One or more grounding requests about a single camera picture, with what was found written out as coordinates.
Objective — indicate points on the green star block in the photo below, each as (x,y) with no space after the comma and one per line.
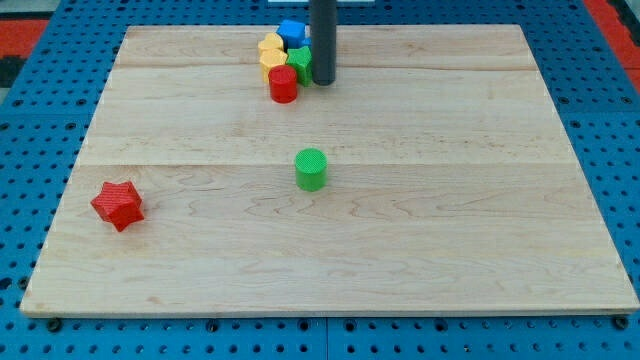
(300,59)

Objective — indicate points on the red cylinder block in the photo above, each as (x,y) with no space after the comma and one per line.
(283,84)

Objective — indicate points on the blue cube block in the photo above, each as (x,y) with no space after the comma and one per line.
(293,33)

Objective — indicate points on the red star block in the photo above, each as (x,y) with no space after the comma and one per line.
(119,204)

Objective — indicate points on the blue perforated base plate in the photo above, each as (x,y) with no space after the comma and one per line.
(50,105)

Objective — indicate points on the green cylinder block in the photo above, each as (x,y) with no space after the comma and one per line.
(310,169)

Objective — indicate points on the yellow pentagon block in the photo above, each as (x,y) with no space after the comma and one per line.
(270,59)

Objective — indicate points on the light wooden board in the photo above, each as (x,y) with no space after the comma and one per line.
(452,187)

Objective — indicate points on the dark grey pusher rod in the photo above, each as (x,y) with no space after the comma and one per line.
(323,30)

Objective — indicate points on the yellow heart block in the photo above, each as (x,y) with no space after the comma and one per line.
(271,41)

